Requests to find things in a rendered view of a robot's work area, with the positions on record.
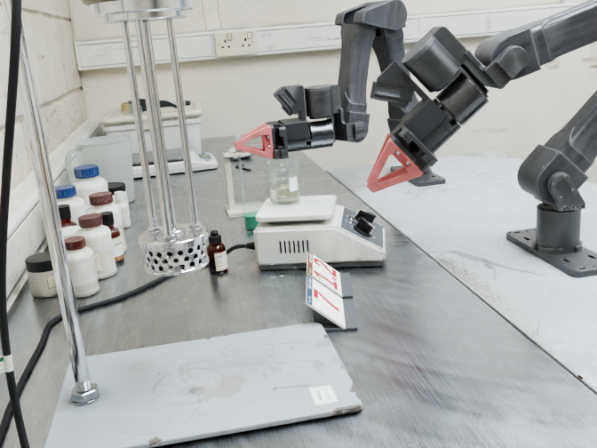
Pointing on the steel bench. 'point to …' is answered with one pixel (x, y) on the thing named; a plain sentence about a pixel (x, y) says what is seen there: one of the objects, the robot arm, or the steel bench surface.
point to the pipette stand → (232, 186)
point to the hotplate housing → (314, 244)
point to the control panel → (359, 233)
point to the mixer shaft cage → (179, 233)
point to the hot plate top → (321, 208)
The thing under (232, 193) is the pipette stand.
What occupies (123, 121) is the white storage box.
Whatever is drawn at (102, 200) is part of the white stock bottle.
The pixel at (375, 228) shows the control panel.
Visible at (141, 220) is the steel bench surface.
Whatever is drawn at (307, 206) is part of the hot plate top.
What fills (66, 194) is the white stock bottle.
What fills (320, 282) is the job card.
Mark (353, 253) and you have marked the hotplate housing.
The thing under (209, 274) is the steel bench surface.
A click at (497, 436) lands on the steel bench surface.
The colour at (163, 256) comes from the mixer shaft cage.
